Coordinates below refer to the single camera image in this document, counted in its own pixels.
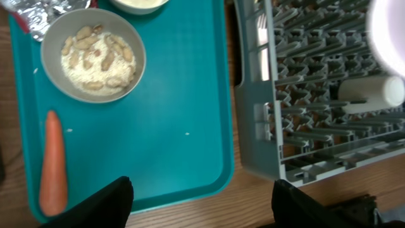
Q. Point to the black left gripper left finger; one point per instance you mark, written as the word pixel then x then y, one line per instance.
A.
pixel 109 207

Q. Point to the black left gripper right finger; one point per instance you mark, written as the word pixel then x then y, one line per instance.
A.
pixel 293 208

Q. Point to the orange carrot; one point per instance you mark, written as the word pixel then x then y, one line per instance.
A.
pixel 53 196

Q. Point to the white plastic cup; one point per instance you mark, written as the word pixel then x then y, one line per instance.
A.
pixel 371 93

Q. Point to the grey bowl with rice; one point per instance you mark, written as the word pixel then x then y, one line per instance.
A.
pixel 93 55

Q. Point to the grey dishwasher rack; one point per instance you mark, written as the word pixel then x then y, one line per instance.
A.
pixel 296 56

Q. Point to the teal plastic tray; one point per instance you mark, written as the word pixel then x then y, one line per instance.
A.
pixel 172 135

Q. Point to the white bowl with peanuts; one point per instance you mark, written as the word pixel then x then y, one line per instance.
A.
pixel 138 7

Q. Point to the crumpled foil wrapper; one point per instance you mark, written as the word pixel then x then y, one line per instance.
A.
pixel 35 16

